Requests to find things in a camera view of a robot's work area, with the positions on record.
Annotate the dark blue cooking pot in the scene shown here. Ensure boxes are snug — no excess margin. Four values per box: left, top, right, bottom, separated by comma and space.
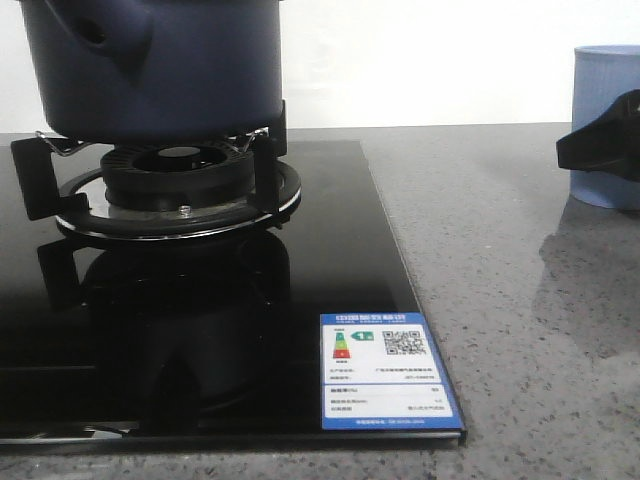
21, 1, 282, 144

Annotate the light blue plastic cup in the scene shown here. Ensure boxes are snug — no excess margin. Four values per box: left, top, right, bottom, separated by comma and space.
570, 45, 639, 210

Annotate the black gas burner head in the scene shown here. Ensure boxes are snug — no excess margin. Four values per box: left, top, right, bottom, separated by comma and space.
100, 142, 254, 212

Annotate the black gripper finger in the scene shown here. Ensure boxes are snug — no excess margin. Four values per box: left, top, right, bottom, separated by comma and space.
556, 89, 639, 181

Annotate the blue energy efficiency label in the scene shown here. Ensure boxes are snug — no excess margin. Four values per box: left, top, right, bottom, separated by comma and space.
320, 312, 464, 433

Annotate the black glass gas stove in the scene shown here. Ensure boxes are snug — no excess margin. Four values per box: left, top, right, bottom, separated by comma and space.
1, 141, 466, 454

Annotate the black pot support grate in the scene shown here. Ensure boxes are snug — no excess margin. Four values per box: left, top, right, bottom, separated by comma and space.
10, 110, 301, 244

